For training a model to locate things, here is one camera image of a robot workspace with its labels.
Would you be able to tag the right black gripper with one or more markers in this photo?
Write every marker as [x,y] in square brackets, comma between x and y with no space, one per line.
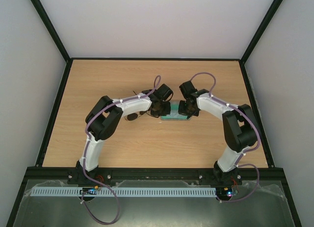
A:
[183,108]

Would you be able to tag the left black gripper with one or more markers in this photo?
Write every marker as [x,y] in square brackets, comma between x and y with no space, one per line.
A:
[166,112]

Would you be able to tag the grey glasses case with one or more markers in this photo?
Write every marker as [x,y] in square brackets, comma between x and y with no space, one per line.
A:
[178,118]

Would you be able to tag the dark round sunglasses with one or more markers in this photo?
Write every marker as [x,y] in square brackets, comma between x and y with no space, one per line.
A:
[134,116]

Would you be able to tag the blue cleaning cloth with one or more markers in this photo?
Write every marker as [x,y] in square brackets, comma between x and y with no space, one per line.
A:
[174,108]

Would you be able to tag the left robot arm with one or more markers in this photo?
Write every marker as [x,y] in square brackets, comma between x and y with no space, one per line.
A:
[102,122]

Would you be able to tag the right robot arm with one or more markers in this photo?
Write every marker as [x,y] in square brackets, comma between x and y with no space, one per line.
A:
[240,127]

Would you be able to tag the grey metal panel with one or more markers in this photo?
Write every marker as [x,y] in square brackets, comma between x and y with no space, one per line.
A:
[253,205]

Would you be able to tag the blue slotted cable duct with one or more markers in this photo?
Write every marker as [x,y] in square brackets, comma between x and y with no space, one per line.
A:
[122,192]

